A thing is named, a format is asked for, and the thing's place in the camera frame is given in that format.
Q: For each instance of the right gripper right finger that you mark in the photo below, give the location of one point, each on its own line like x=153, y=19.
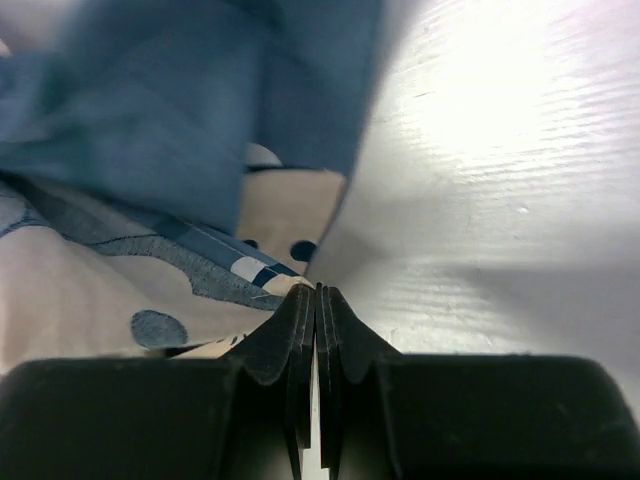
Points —
x=385, y=414

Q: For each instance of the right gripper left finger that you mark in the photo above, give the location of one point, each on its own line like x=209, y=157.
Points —
x=244, y=415

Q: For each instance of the blue cartoon pillowcase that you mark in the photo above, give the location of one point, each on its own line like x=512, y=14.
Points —
x=181, y=107

